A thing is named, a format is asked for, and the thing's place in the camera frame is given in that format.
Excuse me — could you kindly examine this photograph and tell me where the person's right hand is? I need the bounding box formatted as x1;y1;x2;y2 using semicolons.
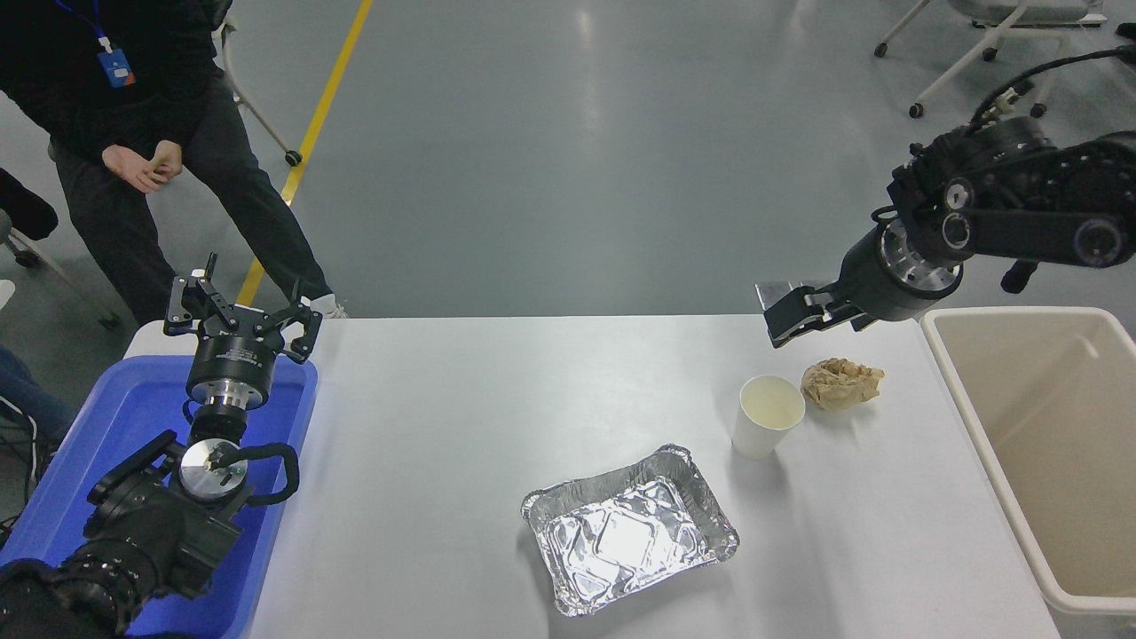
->
102;145;159;193

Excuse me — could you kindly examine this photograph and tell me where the wheeled chair with grey legs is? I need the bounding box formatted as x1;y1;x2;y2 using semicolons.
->
0;167;123;327

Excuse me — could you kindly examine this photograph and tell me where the wheeled chair with white legs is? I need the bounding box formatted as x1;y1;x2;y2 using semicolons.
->
200;0;304;168

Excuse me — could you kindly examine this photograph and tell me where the person's left hand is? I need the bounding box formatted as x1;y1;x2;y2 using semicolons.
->
145;139;184;178

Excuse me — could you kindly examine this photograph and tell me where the silver foil tray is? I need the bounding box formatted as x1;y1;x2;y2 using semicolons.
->
521;444;740;618

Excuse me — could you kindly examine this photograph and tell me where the silver floor plate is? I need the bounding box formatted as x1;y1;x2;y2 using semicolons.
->
756;282;813;312

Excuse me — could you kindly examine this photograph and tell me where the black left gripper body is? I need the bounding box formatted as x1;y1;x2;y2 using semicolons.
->
186;318;285;393

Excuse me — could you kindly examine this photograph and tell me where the white paper cup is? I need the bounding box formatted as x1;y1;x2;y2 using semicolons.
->
732;375;807;461

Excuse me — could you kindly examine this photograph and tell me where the blue badge on lanyard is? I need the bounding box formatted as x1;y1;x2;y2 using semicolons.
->
51;0;137;91

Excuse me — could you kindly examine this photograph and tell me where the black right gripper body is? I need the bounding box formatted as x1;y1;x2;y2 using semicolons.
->
838;225;926;323

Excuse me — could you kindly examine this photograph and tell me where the crumpled tan paper ball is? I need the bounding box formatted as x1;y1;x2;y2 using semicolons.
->
801;358;885;414

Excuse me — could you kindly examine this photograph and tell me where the blue plastic tray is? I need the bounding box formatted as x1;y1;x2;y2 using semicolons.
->
0;355;319;639

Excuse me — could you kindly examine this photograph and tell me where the large pale bin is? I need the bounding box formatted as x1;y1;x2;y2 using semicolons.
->
920;307;1136;615

